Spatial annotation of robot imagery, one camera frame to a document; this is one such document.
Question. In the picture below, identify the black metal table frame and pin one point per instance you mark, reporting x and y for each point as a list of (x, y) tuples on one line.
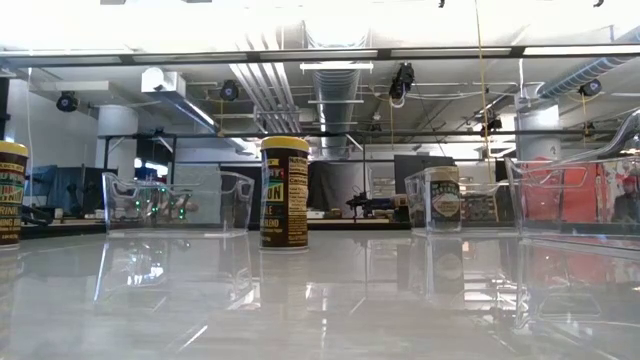
[(60, 230)]

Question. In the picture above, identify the person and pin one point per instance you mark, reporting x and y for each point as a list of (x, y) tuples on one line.
[(627, 200)]

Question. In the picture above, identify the white tube light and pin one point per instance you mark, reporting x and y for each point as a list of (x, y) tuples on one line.
[(336, 65)]

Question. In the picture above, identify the black background robot arm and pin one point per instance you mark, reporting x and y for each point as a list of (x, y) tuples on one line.
[(370, 204)]

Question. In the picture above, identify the black horizontal rail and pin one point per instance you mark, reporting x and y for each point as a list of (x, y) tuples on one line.
[(450, 133)]

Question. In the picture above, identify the dark monitor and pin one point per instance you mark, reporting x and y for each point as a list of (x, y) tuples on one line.
[(415, 162)]

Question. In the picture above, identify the white round pillar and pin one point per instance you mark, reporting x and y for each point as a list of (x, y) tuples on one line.
[(537, 130), (117, 130)]

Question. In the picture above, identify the blue cloth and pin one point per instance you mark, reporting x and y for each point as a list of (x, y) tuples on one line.
[(55, 187)]

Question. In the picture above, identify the clear plastic bin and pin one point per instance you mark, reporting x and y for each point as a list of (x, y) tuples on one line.
[(480, 220), (575, 225), (165, 220)]

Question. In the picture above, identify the silver spiral ceiling duct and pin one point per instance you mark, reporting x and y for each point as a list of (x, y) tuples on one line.
[(575, 77)]

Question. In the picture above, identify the overhead rig crossbar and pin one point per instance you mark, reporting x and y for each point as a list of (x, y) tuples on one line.
[(150, 61)]

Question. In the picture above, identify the yellow-lidded brown spice jar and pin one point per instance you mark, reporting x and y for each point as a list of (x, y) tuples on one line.
[(12, 200), (285, 200)]

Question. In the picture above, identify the black hanging device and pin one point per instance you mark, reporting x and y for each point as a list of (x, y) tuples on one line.
[(402, 80)]

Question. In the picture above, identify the white ceiling unit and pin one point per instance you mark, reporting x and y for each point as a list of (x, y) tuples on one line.
[(162, 81)]

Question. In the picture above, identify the silver ribbed ventilation duct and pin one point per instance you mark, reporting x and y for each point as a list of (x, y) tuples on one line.
[(335, 100)]

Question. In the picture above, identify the tan-lidded spice jar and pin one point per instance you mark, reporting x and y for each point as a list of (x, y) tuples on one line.
[(444, 205)]

